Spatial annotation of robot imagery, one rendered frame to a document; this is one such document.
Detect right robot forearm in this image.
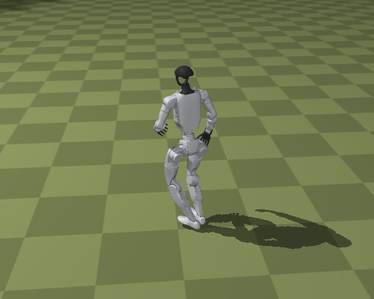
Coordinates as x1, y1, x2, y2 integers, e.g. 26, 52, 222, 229
205, 116, 217, 134

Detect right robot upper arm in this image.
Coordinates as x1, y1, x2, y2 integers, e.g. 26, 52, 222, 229
199, 90, 217, 120

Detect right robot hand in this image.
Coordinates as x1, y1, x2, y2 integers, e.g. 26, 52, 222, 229
197, 128, 213, 146

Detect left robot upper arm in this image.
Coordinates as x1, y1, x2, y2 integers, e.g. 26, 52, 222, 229
155, 95, 177, 130

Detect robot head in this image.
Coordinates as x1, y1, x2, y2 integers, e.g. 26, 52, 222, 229
175, 65, 195, 95

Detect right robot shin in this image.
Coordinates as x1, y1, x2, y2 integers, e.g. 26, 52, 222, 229
188, 174, 203, 217

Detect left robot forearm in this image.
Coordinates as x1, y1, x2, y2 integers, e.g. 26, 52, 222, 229
153, 120, 161, 133

